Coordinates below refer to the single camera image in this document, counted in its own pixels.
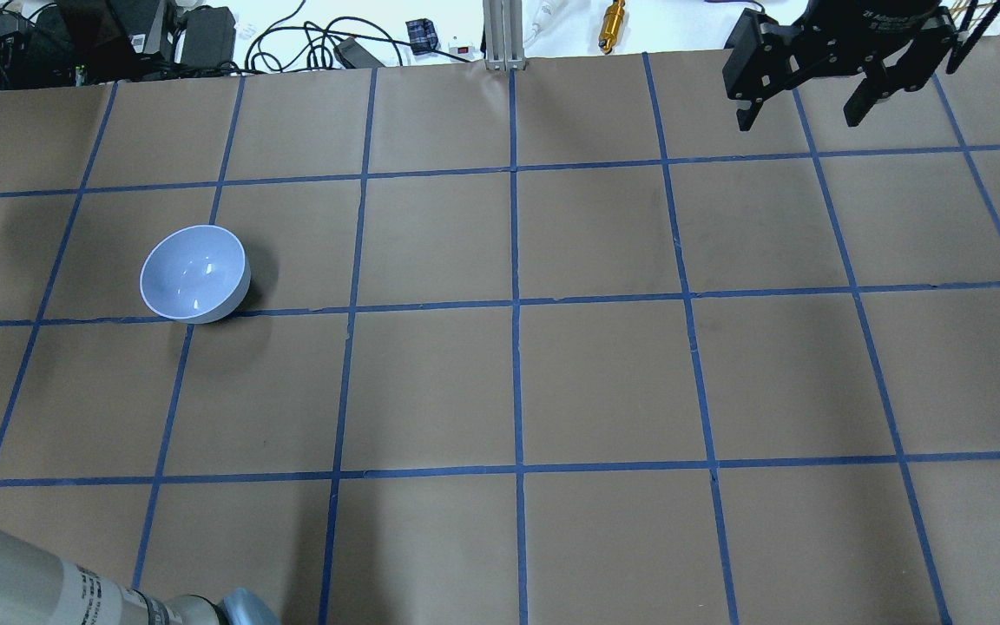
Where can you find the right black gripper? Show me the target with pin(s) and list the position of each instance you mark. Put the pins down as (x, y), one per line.
(882, 19)

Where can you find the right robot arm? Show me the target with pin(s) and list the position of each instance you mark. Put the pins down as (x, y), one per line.
(976, 18)

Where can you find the blue bowl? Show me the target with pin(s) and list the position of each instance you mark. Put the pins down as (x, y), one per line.
(197, 275)

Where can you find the gold metal cylinder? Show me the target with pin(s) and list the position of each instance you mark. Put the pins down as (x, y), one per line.
(611, 26)

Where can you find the black power brick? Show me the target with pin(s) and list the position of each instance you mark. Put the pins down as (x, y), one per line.
(208, 37)

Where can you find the black electronics box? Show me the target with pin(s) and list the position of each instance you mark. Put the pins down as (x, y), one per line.
(121, 39)

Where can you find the aluminium frame post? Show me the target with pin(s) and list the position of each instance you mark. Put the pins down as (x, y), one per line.
(503, 35)

